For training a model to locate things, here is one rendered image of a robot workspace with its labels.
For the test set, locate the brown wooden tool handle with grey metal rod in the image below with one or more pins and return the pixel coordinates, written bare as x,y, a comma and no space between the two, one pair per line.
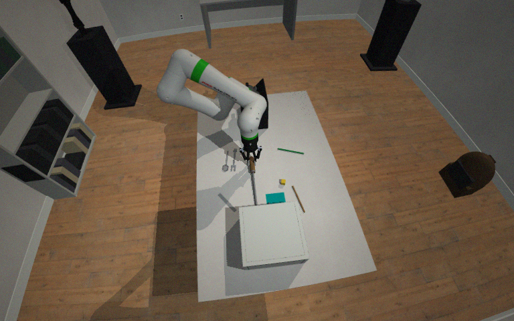
252,170

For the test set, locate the teal square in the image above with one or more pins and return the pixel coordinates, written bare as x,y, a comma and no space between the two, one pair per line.
275,198

